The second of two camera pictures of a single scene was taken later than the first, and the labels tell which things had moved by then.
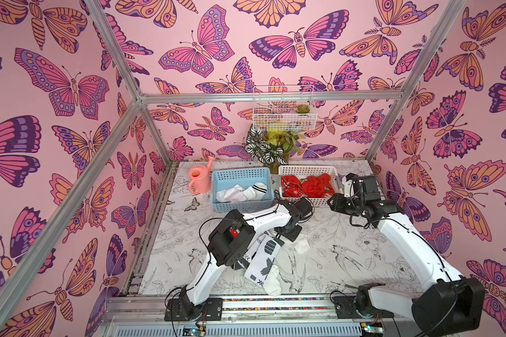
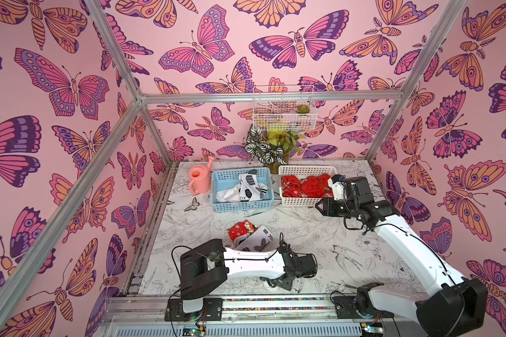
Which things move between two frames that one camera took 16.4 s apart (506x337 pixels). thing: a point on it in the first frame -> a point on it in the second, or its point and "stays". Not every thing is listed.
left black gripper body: (291, 235) -> (286, 287)
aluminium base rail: (258, 316) stays
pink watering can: (199, 177) stays
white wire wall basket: (287, 108) stays
